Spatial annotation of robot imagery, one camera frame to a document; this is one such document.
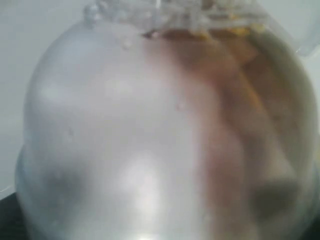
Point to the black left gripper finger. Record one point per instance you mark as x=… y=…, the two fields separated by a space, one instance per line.
x=12 y=226

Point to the clear dome shaker lid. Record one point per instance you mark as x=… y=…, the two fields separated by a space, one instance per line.
x=88 y=167

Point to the brown chocolate pieces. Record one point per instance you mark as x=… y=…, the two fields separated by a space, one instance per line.
x=219 y=112

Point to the translucent plastic container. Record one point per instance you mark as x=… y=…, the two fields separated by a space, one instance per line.
x=300 y=20

